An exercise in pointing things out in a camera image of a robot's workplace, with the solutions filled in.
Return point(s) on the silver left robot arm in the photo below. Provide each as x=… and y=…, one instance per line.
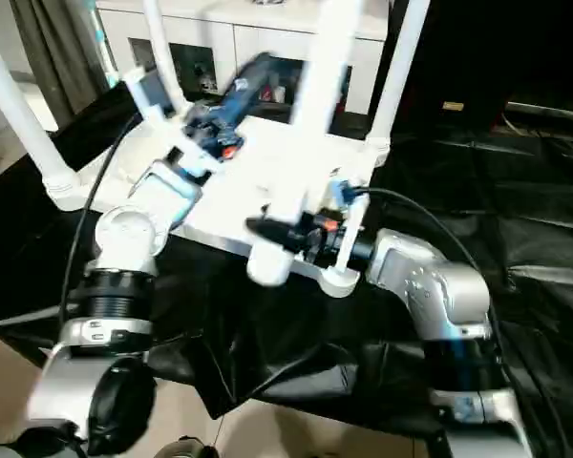
x=124, y=238

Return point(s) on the black low side table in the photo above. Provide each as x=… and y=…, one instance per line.
x=554, y=117

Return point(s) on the white glass-door cabinet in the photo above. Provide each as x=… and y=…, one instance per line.
x=258, y=33

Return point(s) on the white plastic table leg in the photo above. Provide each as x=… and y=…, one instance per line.
x=401, y=71
x=19, y=119
x=164, y=62
x=324, y=95

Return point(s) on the grey curtain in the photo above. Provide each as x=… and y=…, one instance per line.
x=52, y=57

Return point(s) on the black table mat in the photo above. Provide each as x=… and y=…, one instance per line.
x=506, y=214

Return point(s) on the dark grey crumpled bundle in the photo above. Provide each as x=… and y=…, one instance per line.
x=267, y=2

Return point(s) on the white plastic table top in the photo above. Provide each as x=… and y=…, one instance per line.
x=267, y=167

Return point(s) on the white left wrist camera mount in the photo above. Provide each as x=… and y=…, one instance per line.
x=153, y=95

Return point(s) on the small beige label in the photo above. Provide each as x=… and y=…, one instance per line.
x=452, y=105

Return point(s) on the teal white plastic package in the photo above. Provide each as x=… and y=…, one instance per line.
x=106, y=47

